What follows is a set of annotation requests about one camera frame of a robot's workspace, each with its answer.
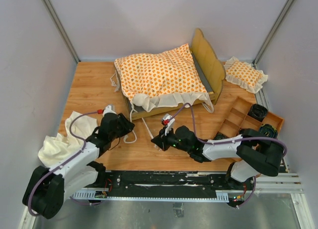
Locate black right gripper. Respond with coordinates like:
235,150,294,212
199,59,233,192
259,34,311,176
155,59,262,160
151,125,191,153

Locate duck print bed cover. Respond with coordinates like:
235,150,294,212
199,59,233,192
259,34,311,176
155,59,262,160
114,44,214,113

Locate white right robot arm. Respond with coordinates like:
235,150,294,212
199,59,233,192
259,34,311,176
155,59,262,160
151,126,287,189

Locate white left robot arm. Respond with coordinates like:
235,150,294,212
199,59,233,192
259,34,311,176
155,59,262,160
22,111,135,219

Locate wooden compartment organizer box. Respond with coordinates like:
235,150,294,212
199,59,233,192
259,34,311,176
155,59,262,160
213,96,284,138

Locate cream cloth pile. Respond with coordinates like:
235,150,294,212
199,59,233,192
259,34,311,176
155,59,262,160
38,111,98,167

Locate dark rolled sock upper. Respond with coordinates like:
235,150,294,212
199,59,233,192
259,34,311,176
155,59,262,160
248,104,268,122

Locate dark rolled sock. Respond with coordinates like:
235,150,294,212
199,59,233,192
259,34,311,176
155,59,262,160
248,104,268,122
259,124,278,139

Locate duck print small pillow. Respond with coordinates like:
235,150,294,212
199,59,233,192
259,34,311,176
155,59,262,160
224,57,268,94

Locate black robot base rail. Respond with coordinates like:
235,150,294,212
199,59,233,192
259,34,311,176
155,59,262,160
35,169,304,202

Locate wooden pet bed frame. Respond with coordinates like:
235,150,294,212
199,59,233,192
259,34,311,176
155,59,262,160
124,28,226,120

